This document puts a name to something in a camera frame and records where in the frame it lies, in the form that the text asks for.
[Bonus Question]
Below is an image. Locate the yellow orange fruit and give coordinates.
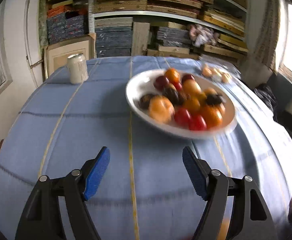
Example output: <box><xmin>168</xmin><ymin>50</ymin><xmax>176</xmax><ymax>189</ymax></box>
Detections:
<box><xmin>217</xmin><ymin>218</ymin><xmax>230</xmax><ymax>240</ymax></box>

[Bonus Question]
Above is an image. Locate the blue checked tablecloth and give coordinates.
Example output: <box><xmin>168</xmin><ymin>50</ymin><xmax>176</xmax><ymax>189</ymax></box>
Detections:
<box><xmin>0</xmin><ymin>56</ymin><xmax>292</xmax><ymax>239</ymax></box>

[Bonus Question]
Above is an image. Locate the red tomato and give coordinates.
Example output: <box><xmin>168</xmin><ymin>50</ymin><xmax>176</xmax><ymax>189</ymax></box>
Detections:
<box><xmin>188</xmin><ymin>114</ymin><xmax>207</xmax><ymax>131</ymax></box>
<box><xmin>174</xmin><ymin>107</ymin><xmax>191</xmax><ymax>127</ymax></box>

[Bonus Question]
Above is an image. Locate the mandarin at plate front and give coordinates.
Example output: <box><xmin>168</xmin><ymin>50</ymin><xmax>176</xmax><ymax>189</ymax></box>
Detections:
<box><xmin>200</xmin><ymin>105</ymin><xmax>222</xmax><ymax>129</ymax></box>

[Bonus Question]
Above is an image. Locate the mandarin at plate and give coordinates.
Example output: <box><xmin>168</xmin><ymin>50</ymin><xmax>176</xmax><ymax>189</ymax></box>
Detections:
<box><xmin>164</xmin><ymin>68</ymin><xmax>180</xmax><ymax>83</ymax></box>
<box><xmin>200</xmin><ymin>105</ymin><xmax>222</xmax><ymax>129</ymax></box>

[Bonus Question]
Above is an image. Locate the dark chair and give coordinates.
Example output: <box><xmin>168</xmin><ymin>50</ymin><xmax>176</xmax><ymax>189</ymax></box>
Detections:
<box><xmin>253</xmin><ymin>73</ymin><xmax>292</xmax><ymax>113</ymax></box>

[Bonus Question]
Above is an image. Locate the pale orange persimmon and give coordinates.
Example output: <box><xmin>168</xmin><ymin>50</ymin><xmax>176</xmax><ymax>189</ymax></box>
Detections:
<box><xmin>148</xmin><ymin>95</ymin><xmax>175</xmax><ymax>124</ymax></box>

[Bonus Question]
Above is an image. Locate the clear plastic fruit package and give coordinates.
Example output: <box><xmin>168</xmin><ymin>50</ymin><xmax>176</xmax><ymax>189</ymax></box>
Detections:
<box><xmin>199</xmin><ymin>55</ymin><xmax>241</xmax><ymax>84</ymax></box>

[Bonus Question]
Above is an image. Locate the large dark water chestnut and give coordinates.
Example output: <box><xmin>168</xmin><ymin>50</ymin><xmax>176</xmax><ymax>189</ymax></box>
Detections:
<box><xmin>138</xmin><ymin>93</ymin><xmax>155</xmax><ymax>110</ymax></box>

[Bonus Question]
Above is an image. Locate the white beverage can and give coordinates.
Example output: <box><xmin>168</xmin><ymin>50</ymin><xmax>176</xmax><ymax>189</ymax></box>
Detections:
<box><xmin>67</xmin><ymin>53</ymin><xmax>88</xmax><ymax>85</ymax></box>

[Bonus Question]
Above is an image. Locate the dark red plum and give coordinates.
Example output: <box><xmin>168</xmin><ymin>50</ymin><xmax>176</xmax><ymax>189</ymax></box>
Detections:
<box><xmin>153</xmin><ymin>75</ymin><xmax>170</xmax><ymax>91</ymax></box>

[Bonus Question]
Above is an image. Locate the framed picture leaning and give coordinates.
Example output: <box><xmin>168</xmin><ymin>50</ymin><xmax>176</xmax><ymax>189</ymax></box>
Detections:
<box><xmin>43</xmin><ymin>33</ymin><xmax>96</xmax><ymax>79</ymax></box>

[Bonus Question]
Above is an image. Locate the mandarin at plate back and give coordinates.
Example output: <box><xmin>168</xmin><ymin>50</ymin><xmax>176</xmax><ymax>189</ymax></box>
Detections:
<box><xmin>164</xmin><ymin>68</ymin><xmax>180</xmax><ymax>83</ymax></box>

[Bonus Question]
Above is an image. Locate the white oval plate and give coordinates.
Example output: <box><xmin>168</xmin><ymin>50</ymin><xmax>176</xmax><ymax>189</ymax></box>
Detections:
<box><xmin>126</xmin><ymin>69</ymin><xmax>237</xmax><ymax>139</ymax></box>

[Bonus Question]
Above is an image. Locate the pink plastic bag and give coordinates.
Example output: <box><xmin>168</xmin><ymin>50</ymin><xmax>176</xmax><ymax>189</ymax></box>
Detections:
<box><xmin>188</xmin><ymin>24</ymin><xmax>219</xmax><ymax>48</ymax></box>

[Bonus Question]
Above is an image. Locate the metal shelf with boxes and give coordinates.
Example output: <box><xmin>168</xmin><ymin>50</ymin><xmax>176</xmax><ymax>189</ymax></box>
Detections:
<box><xmin>44</xmin><ymin>0</ymin><xmax>248</xmax><ymax>60</ymax></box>

